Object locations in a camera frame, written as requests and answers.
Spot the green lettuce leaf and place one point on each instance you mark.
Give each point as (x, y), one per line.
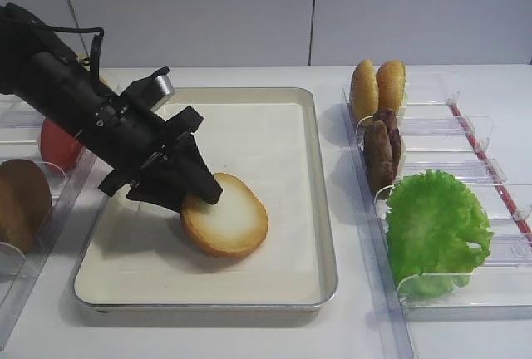
(438, 234)

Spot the front brown meat patty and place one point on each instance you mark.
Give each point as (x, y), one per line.
(377, 154)

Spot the bun slice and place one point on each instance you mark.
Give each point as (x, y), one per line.
(25, 203)
(234, 227)

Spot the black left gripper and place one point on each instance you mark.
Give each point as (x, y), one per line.
(159, 159)

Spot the right clear acrylic rack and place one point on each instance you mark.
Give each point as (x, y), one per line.
(437, 135)

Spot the left sesame top bun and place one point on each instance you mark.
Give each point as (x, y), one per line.
(364, 91)

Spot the sesame bun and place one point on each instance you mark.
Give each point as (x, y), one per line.
(391, 82)
(364, 91)

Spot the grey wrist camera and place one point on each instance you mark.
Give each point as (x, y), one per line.
(150, 90)

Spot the clear acrylic rack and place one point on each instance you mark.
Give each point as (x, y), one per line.
(20, 138)
(437, 135)

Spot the white paper tray liner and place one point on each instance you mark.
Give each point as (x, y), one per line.
(139, 253)

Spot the left clear acrylic rack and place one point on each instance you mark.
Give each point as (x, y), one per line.
(20, 138)

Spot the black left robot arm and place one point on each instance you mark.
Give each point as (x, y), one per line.
(38, 67)

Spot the left red tomato slice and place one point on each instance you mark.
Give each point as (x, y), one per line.
(59, 151)

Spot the brown meat patty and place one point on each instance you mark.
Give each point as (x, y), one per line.
(388, 117)
(377, 154)

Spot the rear brown meat patty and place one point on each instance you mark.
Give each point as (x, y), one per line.
(388, 117)

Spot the right sesame top bun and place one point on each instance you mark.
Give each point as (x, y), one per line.
(391, 82)

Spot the cream metal tray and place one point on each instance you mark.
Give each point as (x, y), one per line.
(232, 312)

